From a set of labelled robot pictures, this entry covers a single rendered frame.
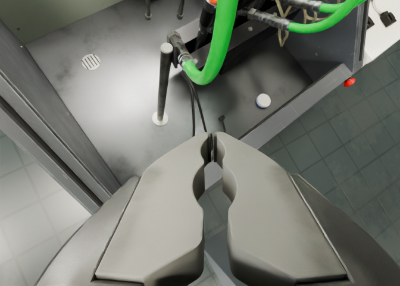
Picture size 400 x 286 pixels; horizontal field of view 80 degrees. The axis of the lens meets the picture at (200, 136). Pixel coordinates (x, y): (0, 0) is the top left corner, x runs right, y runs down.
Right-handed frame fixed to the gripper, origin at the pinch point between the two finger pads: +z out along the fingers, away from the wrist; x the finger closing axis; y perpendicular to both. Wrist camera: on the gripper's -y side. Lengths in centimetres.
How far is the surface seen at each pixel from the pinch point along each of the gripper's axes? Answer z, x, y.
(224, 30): 7.4, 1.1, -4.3
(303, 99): 43, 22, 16
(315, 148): 126, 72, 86
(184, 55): 20.3, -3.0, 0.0
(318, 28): 28.8, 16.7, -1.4
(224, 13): 7.0, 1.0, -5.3
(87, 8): 58, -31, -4
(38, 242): 64, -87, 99
